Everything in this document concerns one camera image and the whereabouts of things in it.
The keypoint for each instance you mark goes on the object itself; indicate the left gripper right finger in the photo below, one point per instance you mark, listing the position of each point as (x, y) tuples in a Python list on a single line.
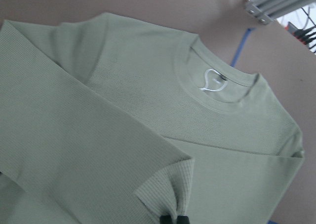
[(183, 220)]

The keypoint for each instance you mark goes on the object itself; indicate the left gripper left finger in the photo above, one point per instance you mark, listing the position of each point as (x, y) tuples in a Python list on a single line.
[(167, 219)]

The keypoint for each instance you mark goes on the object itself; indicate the olive green long-sleeve shirt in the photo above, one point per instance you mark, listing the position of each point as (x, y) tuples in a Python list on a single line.
[(117, 121)]

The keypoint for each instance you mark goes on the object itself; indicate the aluminium frame post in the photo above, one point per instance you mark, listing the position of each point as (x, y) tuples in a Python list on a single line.
[(267, 11)]

